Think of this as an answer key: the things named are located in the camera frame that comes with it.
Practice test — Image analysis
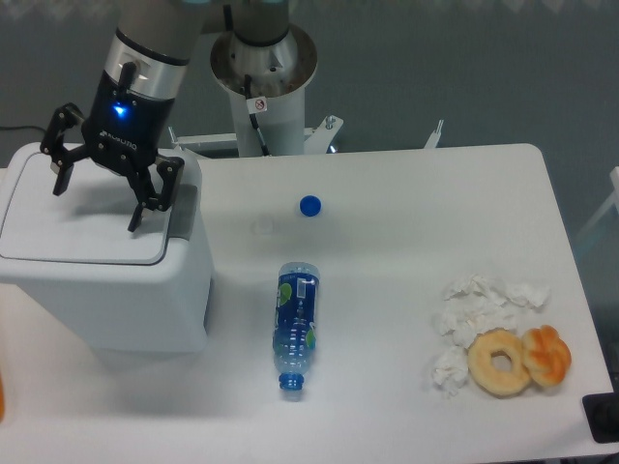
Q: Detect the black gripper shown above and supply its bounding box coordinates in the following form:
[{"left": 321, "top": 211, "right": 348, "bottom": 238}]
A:
[{"left": 40, "top": 73, "right": 185, "bottom": 232}]

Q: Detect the white trash can lid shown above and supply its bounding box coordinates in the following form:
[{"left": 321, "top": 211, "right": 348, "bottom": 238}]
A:
[{"left": 0, "top": 142, "right": 187, "bottom": 267}]

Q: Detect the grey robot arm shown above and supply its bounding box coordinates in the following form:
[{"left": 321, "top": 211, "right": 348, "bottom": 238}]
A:
[{"left": 40, "top": 1, "right": 289, "bottom": 232}]

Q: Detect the white trash can body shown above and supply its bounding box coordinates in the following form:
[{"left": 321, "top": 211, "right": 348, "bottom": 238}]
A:
[{"left": 1, "top": 151, "right": 214, "bottom": 353}]

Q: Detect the blue bottle cap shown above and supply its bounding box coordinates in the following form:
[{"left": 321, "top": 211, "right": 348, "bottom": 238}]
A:
[{"left": 299, "top": 195, "right": 322, "bottom": 218}]

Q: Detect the orange object at edge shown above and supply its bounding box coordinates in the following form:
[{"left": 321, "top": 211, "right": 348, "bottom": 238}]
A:
[{"left": 0, "top": 370, "right": 7, "bottom": 423}]

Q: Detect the blue plastic bottle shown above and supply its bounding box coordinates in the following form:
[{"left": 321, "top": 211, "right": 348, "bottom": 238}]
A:
[{"left": 272, "top": 262, "right": 320, "bottom": 392}]

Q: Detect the crumpled white tissue upper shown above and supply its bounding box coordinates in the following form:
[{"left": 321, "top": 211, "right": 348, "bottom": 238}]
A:
[{"left": 435, "top": 274, "right": 551, "bottom": 349}]

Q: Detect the crumpled white tissue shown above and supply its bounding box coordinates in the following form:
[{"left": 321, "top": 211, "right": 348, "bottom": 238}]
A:
[
  {"left": 431, "top": 346, "right": 469, "bottom": 397},
  {"left": 435, "top": 274, "right": 551, "bottom": 349}
]

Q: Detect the crumpled white tissue lower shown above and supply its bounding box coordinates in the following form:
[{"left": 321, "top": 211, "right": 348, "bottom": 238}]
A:
[{"left": 431, "top": 346, "right": 469, "bottom": 397}]

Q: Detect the orange glazed twisted bread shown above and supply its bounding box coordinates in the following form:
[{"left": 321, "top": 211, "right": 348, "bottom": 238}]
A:
[{"left": 521, "top": 325, "right": 572, "bottom": 388}]

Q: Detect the black device at edge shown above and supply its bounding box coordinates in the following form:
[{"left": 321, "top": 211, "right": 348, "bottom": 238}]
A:
[{"left": 582, "top": 392, "right": 618, "bottom": 444}]

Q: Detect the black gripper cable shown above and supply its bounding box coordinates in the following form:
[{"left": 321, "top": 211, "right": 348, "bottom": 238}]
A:
[{"left": 244, "top": 73, "right": 272, "bottom": 157}]

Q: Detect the white frame bracket right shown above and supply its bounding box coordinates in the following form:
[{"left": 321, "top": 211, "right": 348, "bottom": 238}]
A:
[{"left": 424, "top": 119, "right": 444, "bottom": 150}]

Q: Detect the plain ring donut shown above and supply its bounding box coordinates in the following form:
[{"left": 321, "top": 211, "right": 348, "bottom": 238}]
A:
[{"left": 467, "top": 330, "right": 531, "bottom": 397}]

